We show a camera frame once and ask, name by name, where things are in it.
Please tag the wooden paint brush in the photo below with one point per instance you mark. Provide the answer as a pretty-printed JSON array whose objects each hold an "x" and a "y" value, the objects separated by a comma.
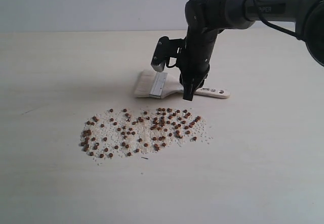
[{"x": 159, "y": 85}]

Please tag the pile of beans and rice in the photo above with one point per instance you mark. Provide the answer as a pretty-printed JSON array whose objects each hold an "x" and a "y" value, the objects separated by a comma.
[{"x": 128, "y": 132}]

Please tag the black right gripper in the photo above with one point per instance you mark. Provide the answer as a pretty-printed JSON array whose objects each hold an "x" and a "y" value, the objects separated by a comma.
[{"x": 194, "y": 63}]

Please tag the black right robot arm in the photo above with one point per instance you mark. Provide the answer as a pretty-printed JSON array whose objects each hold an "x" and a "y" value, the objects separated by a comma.
[{"x": 301, "y": 19}]

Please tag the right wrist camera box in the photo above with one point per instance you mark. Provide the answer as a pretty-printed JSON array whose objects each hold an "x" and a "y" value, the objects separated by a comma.
[{"x": 165, "y": 49}]

